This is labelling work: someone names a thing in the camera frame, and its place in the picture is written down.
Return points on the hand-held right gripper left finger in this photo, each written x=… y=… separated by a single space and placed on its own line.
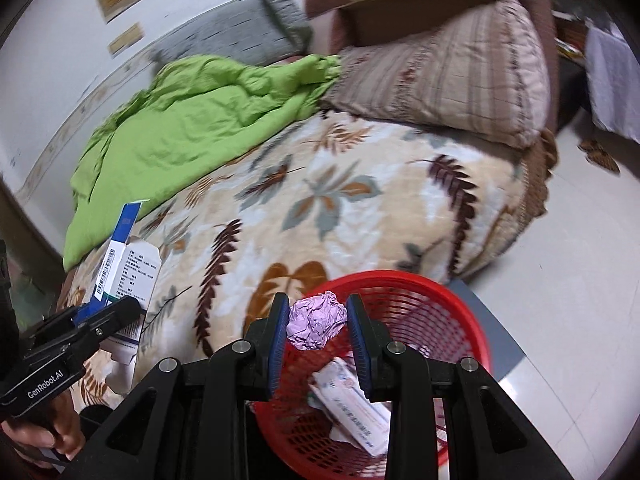
x=277 y=345

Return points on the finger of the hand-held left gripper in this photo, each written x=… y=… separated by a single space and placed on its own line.
x=112 y=317

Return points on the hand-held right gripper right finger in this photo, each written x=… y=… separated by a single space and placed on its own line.
x=357 y=345

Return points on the purple paper ball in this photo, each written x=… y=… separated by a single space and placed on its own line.
x=315 y=322

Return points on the blue white carton box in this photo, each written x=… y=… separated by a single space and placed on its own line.
x=125 y=270

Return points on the red plastic mesh basket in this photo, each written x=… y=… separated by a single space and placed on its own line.
x=440 y=325

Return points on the person's left hand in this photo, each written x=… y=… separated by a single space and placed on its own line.
x=67 y=425

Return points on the white blue printed box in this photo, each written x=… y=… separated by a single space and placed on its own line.
x=362 y=420

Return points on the leaf print blanket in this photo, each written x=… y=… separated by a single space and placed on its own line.
x=360 y=210

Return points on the grey floor mat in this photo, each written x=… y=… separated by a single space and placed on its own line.
x=500 y=340

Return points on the green quilt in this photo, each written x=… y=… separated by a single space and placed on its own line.
x=190 y=125

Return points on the striped brown pillow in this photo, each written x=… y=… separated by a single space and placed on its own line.
x=450 y=75

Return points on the brown patterned cloth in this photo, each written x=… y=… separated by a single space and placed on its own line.
x=600 y=157

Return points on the grey quilted pillow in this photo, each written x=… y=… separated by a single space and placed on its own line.
x=235 y=25

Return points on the white cloth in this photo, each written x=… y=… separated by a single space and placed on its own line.
x=615 y=80

